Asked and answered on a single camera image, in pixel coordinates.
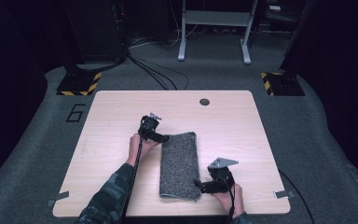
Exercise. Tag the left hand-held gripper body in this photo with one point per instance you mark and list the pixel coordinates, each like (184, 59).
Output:
(149, 126)

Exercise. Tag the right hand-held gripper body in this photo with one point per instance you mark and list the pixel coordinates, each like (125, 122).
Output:
(222, 175)

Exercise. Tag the grey speckled towel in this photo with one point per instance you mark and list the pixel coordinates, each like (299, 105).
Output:
(179, 165)

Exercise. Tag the person's left hand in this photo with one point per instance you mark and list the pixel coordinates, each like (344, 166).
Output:
(138, 147)

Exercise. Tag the person's right hand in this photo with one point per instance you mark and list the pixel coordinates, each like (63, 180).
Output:
(228, 202)

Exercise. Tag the grey tape piece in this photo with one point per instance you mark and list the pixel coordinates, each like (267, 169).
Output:
(284, 194)
(59, 197)

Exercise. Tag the black cabinet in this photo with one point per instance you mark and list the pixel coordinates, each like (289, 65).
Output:
(96, 28)

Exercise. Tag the black base plate striped edge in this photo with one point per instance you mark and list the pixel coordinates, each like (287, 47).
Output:
(77, 84)
(284, 84)

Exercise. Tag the white metal stand frame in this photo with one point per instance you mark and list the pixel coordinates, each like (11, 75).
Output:
(214, 18)

